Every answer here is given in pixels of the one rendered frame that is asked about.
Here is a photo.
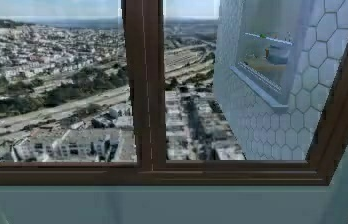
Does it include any brown framed window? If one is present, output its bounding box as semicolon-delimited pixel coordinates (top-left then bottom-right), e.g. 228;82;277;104
0;0;348;187

